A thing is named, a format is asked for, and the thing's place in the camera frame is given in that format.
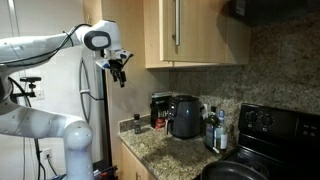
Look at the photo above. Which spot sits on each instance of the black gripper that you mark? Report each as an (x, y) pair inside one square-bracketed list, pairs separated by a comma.
[(116, 66)]

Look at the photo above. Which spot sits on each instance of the wooden cabinet door white inside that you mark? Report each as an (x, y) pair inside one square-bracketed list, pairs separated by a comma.
[(200, 30)]

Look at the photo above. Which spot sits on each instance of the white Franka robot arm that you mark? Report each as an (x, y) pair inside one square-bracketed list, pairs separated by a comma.
[(33, 123)]

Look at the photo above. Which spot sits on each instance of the wooden base cabinet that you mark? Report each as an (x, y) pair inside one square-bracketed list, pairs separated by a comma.
[(131, 165)]

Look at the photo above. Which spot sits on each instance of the clear bottle blue cap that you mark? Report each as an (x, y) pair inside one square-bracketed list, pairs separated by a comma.
[(221, 133)]

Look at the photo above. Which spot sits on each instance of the stainless steel refrigerator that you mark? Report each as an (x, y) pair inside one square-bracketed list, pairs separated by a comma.
[(98, 116)]

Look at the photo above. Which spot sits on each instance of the small pepper shaker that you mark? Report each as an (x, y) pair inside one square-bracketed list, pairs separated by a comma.
[(137, 124)]

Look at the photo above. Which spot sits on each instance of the tall wooden side panel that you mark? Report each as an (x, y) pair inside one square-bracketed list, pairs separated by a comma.
[(133, 30)]

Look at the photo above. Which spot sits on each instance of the black frying pan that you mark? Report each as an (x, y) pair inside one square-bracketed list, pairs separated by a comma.
[(233, 171)]

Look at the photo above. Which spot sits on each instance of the black range hood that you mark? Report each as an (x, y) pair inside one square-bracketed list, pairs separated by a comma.
[(273, 11)]

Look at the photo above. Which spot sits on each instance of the black electric stove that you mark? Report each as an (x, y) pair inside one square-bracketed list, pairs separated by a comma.
[(283, 140)]

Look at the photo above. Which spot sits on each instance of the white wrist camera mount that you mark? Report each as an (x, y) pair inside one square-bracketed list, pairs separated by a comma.
[(115, 55)]

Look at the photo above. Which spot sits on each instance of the white wall light switch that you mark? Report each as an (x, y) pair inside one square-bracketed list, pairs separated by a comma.
[(40, 94)]

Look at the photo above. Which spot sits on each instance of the black camera on stand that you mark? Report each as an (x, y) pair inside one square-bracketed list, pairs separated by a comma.
[(30, 80)]

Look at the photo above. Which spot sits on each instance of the white wall power outlet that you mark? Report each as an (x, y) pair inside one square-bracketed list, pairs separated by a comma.
[(47, 153)]

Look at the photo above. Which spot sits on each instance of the wooden wall cabinet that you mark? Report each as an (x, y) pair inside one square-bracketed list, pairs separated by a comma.
[(238, 43)]

